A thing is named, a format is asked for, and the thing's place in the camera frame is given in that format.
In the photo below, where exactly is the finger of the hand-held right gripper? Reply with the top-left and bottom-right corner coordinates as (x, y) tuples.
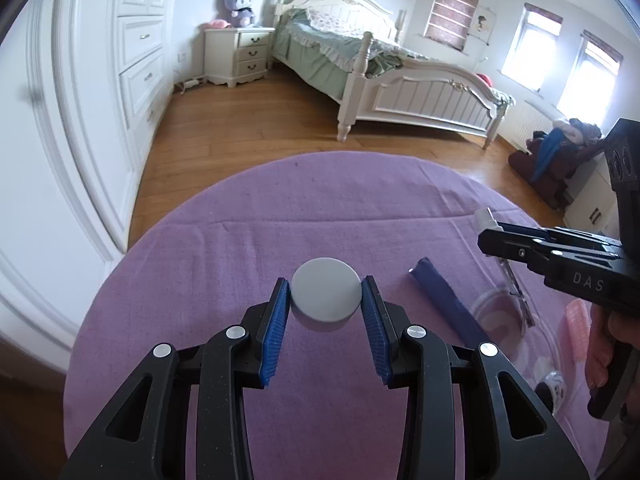
(500, 223), (623, 256)
(477, 230), (623, 281)

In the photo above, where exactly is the grey round disc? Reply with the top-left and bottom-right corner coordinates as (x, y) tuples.
(291, 257), (362, 333)

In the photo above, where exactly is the white cabinet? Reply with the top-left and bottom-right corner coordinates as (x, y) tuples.
(565, 152), (621, 233)

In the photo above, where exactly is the striped window blind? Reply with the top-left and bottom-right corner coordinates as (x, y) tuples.
(424, 0), (485, 52)

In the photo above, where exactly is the pile of clothes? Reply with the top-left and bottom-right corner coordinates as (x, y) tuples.
(530, 117), (606, 183)

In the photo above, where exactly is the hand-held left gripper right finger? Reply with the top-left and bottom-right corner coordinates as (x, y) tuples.
(361, 274), (591, 480)

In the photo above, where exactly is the white bed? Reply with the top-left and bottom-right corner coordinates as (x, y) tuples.
(272, 0), (516, 150)

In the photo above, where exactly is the purple plush toy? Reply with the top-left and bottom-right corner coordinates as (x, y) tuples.
(215, 0), (258, 28)

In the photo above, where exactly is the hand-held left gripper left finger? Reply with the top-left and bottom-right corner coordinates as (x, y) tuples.
(59, 276), (291, 480)

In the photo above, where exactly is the dark red massage chair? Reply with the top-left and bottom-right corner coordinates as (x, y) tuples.
(509, 130), (588, 211)

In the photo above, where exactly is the white nightstand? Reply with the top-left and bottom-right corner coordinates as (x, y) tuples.
(202, 26), (276, 88)

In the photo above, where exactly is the window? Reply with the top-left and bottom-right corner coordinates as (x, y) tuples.
(555, 30), (625, 121)
(500, 2), (563, 93)

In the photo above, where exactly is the white radiator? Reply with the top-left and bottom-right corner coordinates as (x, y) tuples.
(500, 100), (553, 148)

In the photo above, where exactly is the white wardrobe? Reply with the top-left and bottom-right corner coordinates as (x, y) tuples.
(0, 0), (181, 376)

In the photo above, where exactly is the pink hair roller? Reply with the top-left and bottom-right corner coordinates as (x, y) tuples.
(565, 300), (593, 361)

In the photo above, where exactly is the person's right hand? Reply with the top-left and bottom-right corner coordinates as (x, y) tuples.
(584, 302), (640, 403)

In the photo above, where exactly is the purple round tablecloth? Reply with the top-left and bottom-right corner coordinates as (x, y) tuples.
(62, 150), (626, 480)

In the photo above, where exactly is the wall picture scroll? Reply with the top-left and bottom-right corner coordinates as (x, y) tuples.
(470, 4), (498, 43)

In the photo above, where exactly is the clear plastic bag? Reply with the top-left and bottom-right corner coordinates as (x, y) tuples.
(470, 257), (576, 416)

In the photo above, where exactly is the dark blue folded pouch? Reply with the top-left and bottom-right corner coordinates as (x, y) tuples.
(409, 256), (493, 346)

